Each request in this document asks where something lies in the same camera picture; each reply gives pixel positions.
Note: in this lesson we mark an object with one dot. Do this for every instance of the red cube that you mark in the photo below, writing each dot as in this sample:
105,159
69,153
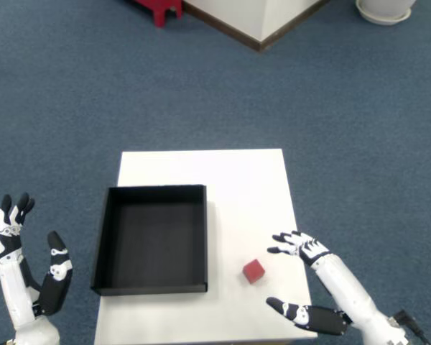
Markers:
253,271

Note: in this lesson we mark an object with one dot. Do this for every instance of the white pot saucer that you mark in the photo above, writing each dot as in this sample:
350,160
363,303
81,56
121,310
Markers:
384,20

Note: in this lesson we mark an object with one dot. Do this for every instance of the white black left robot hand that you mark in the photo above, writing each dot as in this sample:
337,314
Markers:
10,287

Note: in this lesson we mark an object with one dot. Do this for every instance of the black open box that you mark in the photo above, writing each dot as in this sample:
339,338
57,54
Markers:
154,244

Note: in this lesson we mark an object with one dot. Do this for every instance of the red plastic stool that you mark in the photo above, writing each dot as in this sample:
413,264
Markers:
161,12

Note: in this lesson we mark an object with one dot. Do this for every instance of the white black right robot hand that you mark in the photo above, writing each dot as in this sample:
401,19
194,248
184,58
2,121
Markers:
345,287

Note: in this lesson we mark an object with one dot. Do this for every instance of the white plant pot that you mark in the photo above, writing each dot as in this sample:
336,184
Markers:
388,6

